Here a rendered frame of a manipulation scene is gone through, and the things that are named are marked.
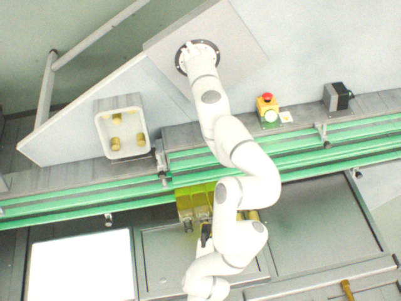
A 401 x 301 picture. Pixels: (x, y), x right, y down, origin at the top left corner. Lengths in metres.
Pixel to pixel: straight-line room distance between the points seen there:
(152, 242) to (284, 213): 0.53
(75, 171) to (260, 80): 0.80
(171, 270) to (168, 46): 0.78
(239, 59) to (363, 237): 0.82
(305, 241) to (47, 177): 1.03
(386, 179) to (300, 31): 1.06
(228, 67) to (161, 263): 0.74
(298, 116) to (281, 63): 0.22
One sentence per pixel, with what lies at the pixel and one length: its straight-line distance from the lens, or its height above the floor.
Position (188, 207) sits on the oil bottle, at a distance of 1.65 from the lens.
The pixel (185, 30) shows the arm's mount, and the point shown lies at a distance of 1.50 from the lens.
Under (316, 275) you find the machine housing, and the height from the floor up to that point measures 1.35.
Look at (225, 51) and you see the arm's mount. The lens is 1.57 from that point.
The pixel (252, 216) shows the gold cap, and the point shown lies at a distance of 1.63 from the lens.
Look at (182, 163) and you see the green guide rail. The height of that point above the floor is 0.95.
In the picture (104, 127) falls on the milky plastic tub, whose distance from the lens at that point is 1.73.
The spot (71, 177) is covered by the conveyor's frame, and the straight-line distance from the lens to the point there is 1.83.
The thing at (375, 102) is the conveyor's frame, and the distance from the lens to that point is 1.91.
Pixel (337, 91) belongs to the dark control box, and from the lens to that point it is 1.80.
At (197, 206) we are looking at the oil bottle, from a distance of 1.65.
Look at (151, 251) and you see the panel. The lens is 1.75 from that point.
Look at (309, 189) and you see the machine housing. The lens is 1.95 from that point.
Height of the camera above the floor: 2.11
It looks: 46 degrees down
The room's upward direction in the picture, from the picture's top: 167 degrees clockwise
